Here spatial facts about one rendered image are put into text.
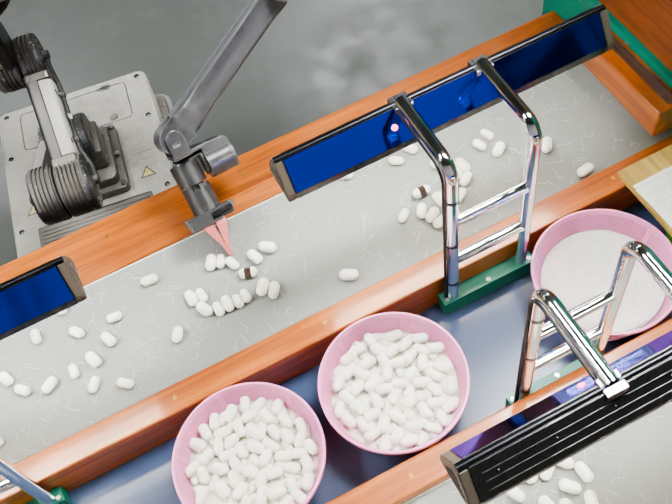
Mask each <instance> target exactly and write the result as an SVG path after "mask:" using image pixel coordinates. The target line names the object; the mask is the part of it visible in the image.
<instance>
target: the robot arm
mask: <svg viewBox="0 0 672 504"><path fill-rule="evenodd" d="M286 4H287V0H250V1H249V2H248V4H247V5H246V7H245V8H244V9H243V11H242V12H241V14H240V15H239V17H238V18H237V19H236V21H235V22H234V24H233V25H232V26H231V28H230V29H229V31H228V32H227V34H226V35H225V36H224V38H223V39H222V41H221V42H220V44H219V45H218V46H217V48H216V49H215V51H214V52H213V54H212V55H211V56H210V58H209V59H208V61H207V62H206V64H205V65H204V66H203V68H202V69H201V71H200V72H199V73H198V75H197V76H196V78H195V79H194V81H193V82H192V83H191V85H190V86H189V88H188V89H187V91H186V92H185V93H184V95H183V96H182V97H181V98H180V99H179V100H178V102H177V103H176V104H175V106H174V107H173V109H172V110H171V111H170V113H169V114H168V115H166V116H165V118H164V119H163V121H162V122H161V124H160V125H159V126H158V128H157V129H156V131H155V133H154V136H153V141H154V144H155V146H156V148H157V149H158V150H160V151H161V152H163V153H165V155H166V157H167V159H168V160H170V161H173V162H172V164H173V168H172V169H170V172H171V174H172V175H173V177H174V179H175V181H176V183H177V185H178V187H179V189H180V190H181V191H182V194H183V196H184V198H185V200H186V202H187V204H188V206H189V207H190V209H191V211H192V213H193V215H194V217H193V218H191V219H189V220H187V221H185V225H186V227H187V229H190V231H191V233H192V234H194V233H196V232H198V231H200V230H202V229H203V228H204V230H205V231H206V232H207V233H208V234H209V235H210V236H211V237H213V238H214V239H215V240H216V241H217V242H218V243H220V244H221V245H222V247H223V248H224V249H225V251H226V252H227V253H228V254H229V256H232V255H233V252H232V249H231V246H230V242H229V237H228V227H227V219H226V217H225V216H226V215H228V214H230V213H232V212H234V211H235V210H234V208H233V206H234V205H235V204H234V202H233V200H232V199H228V200H226V201H224V202H222V203H220V201H219V200H218V198H217V196H216V194H215V192H214V190H213V188H212V186H211V184H210V182H209V181H208V180H206V181H204V182H203V180H205V179H207V177H206V175H205V173H204V171H203V169H204V170H205V172H206V173H207V174H208V175H209V174H210V175H211V176H212V177H215V176H217V175H219V174H221V173H223V172H225V171H227V170H229V169H231V168H233V167H235V166H237V165H239V159H238V156H237V154H236V152H235V150H234V148H233V146H232V145H231V143H230V142H229V140H228V138H227V137H226V136H224V135H215V136H214V137H211V138H209V139H206V140H204V141H200V142H198V143H196V144H194V145H192V146H190V147H189V145H190V143H191V142H192V141H193V139H194V138H195V136H196V135H197V131H198V130H199V128H200V127H201V126H202V124H203V123H204V121H205V119H206V118H207V115H208V113H209V112H210V110H211V109H212V107H213V106H214V104H215V103H216V102H217V100H218V99H219V97H220V96H221V94H222V93H223V92H224V90H225V89H226V87H227V86H228V84H229V83H230V82H231V80H232V79H233V77H234V76H235V74H236V73H237V72H238V70H239V69H240V67H241V66H242V64H243V63H244V61H245V60H246V59H247V57H248V56H249V54H250V53H251V51H252V50H253V49H254V47H255V46H256V44H257V43H258V41H259V40H260V39H261V37H262V36H263V34H264V33H265V31H266V30H267V29H268V27H269V26H270V24H271V23H272V21H273V20H274V19H275V18H276V16H277V15H278V14H279V13H280V12H281V11H282V9H283V8H284V7H285V5H286ZM196 157H198V159H199V161H200V163H201V165H202V167H203V169H202V167H201V165H200V163H199V162H198V160H197V158H196ZM183 190H184V191H183ZM215 222H216V224H217V226H218V229H219V231H220V233H221V235H222V237H223V239H224V241H223V239H222V238H221V236H220V234H219V233H218V231H217V230H216V228H215V226H214V225H213V223H215ZM224 242H225V243H224Z"/></svg>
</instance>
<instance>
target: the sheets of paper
mask: <svg viewBox="0 0 672 504"><path fill-rule="evenodd" d="M633 187H634V188H635V189H636V191H637V192H638V193H639V194H640V195H641V196H642V197H643V198H644V199H645V200H646V201H647V202H648V203H649V204H650V205H651V206H652V207H653V208H654V209H655V211H656V212H657V213H658V214H659V215H660V216H661V217H662V218H663V219H664V220H665V221H666V222H667V224H668V225H669V226H670V227H671V228H672V165H671V166H670V167H668V168H666V169H664V170H662V171H660V172H658V173H656V174H654V175H652V176H651V177H649V178H647V179H645V180H643V181H641V182H639V183H637V184H635V185H633Z"/></svg>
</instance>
